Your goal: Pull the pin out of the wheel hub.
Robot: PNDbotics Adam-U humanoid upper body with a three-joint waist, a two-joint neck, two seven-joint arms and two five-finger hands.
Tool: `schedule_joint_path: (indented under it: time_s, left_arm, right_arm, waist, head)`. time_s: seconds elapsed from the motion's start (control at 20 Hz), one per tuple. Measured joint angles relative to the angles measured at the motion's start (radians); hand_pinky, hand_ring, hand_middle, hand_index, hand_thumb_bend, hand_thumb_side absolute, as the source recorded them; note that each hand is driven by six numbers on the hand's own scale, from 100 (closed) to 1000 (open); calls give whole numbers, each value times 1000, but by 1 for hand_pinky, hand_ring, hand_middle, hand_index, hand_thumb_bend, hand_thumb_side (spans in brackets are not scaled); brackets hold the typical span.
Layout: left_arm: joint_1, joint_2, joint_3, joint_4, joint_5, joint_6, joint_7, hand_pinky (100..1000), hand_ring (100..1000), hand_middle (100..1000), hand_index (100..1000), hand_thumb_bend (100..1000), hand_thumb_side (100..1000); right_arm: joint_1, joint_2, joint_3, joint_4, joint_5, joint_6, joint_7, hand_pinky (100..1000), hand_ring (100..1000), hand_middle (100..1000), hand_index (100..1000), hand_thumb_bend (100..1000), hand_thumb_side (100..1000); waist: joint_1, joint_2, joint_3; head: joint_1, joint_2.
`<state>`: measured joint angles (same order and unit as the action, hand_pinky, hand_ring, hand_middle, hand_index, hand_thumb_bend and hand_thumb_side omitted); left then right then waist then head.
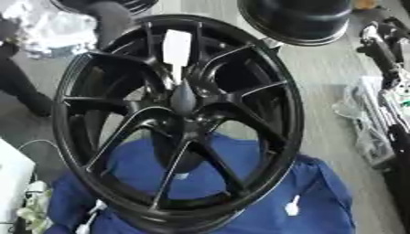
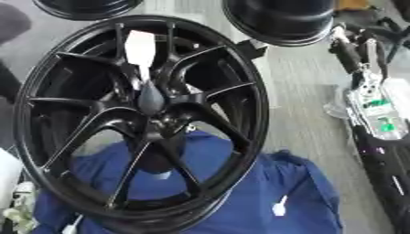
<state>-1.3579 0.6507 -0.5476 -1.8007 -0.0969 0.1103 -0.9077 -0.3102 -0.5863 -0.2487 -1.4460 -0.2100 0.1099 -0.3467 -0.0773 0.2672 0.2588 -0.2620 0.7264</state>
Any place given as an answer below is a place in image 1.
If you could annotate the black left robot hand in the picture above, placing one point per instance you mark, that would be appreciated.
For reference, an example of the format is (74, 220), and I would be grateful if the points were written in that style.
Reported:
(111, 23)

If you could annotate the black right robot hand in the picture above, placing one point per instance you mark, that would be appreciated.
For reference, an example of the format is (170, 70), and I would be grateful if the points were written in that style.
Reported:
(381, 45)

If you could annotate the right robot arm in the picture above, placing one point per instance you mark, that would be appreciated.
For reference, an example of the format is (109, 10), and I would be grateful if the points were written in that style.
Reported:
(399, 158)

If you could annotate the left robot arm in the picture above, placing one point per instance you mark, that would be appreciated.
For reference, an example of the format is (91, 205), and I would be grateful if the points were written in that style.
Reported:
(53, 30)

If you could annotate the black spoked wheel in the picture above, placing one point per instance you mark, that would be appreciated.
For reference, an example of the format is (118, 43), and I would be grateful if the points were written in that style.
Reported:
(145, 4)
(237, 102)

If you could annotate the black round wheel rim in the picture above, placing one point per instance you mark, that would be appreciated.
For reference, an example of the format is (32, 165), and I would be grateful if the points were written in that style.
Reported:
(299, 21)

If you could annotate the clear plastic bag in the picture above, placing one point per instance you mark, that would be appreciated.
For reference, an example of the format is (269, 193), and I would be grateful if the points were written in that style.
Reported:
(357, 122)

